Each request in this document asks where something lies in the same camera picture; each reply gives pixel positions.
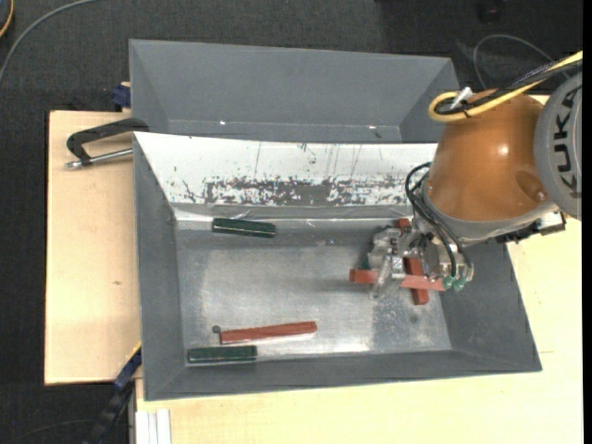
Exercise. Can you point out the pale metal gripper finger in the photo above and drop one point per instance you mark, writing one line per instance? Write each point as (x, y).
(388, 281)
(384, 243)

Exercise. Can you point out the red-brown flat block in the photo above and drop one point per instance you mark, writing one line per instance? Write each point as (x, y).
(419, 294)
(268, 332)
(361, 276)

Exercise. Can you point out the grey metal bin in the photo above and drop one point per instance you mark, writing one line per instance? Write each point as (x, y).
(287, 289)

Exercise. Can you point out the dark green flat block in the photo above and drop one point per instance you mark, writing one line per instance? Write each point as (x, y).
(222, 354)
(244, 227)

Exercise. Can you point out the pale wood flat board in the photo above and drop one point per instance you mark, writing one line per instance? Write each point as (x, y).
(90, 257)

